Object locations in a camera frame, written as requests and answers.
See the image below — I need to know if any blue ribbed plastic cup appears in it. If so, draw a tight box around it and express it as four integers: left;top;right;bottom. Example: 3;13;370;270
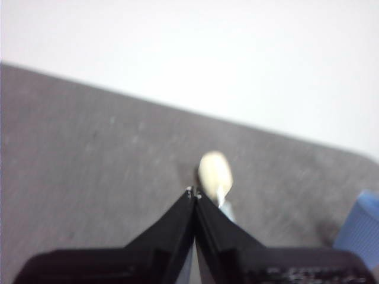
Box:
332;189;379;252

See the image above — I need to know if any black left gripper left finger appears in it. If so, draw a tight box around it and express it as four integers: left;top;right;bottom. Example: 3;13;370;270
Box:
11;186;197;284

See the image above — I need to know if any grey-handled sponge cup brush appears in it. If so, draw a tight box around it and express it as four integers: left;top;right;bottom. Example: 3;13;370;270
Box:
197;150;237;223

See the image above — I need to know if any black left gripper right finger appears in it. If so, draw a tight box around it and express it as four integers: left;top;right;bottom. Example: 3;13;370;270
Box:
194;193;377;284

